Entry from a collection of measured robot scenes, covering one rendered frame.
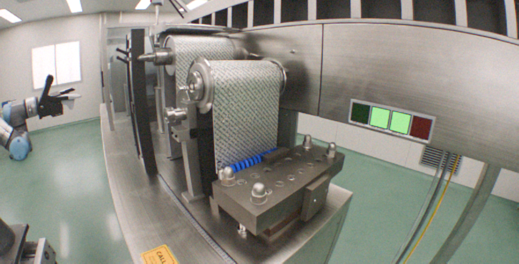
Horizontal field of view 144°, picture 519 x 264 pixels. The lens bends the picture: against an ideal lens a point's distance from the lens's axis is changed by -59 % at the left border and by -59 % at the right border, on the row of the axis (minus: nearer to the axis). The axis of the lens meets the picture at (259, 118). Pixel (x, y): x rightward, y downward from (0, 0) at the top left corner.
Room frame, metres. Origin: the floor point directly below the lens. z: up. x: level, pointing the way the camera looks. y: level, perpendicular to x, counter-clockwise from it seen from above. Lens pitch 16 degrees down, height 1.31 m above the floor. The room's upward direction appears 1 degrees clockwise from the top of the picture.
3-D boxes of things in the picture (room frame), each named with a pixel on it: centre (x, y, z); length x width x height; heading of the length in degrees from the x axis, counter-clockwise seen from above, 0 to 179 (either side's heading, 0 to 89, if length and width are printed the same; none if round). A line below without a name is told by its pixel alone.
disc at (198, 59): (0.51, 0.16, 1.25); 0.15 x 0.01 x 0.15; 44
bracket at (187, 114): (0.51, 0.21, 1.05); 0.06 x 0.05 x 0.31; 134
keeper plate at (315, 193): (0.44, -0.16, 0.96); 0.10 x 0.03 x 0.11; 134
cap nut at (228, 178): (0.42, 0.07, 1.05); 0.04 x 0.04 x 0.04
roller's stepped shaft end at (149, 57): (0.64, 0.39, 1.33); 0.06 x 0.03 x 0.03; 134
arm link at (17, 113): (0.35, 0.89, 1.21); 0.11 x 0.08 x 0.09; 151
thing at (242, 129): (0.55, 0.03, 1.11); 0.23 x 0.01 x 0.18; 134
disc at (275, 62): (0.69, -0.03, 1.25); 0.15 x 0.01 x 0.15; 44
